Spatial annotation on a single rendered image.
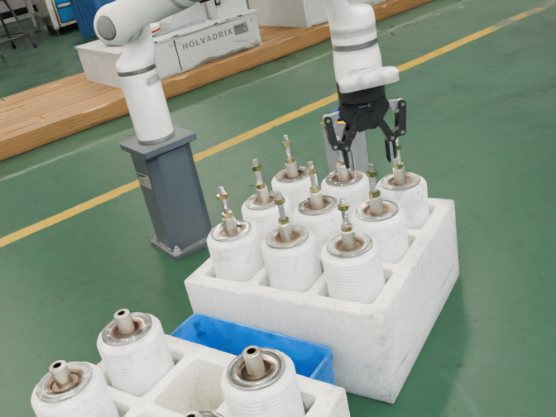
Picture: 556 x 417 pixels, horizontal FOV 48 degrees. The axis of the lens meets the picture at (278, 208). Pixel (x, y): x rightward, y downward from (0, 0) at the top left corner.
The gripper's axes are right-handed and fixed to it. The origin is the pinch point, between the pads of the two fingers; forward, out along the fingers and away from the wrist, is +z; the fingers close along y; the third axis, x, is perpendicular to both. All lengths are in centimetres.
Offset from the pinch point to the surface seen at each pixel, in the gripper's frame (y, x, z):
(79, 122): 89, -185, 32
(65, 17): 154, -541, 22
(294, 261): 16.3, 6.8, 12.1
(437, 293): -9.3, 0.6, 30.0
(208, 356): 32.7, 19.5, 17.2
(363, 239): 4.8, 9.0, 9.8
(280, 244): 17.9, 4.4, 9.8
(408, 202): -7.0, -4.5, 12.3
